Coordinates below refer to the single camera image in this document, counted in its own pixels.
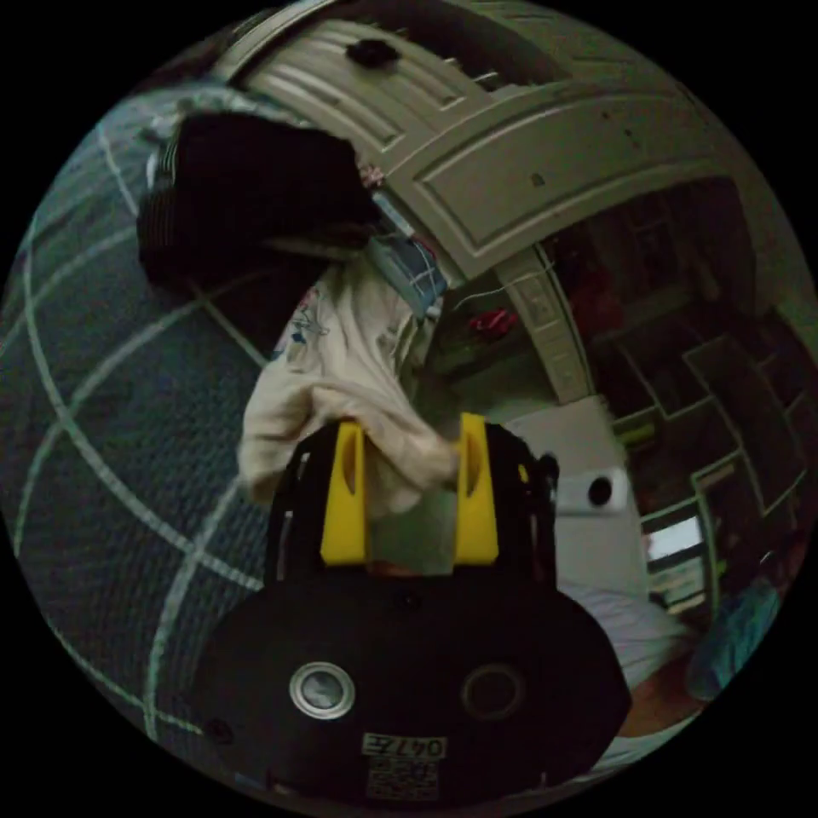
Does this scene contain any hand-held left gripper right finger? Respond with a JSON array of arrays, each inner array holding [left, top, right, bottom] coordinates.
[[453, 412, 499, 567]]

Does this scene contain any pile of clothes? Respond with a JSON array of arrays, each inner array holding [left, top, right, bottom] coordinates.
[[135, 112, 448, 320]]

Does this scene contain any grey panelled cupboard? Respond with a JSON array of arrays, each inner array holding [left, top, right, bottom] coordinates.
[[216, 15, 758, 405]]

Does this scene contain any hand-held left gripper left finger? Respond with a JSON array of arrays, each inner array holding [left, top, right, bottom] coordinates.
[[319, 420, 368, 568]]

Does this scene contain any beige vest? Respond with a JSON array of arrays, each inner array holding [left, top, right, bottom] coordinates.
[[237, 260, 463, 520]]

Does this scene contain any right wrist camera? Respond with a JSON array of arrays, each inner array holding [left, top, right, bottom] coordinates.
[[553, 466, 632, 516]]

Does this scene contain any dark wooden shelf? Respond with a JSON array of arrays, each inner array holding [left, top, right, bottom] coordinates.
[[543, 181, 816, 519]]

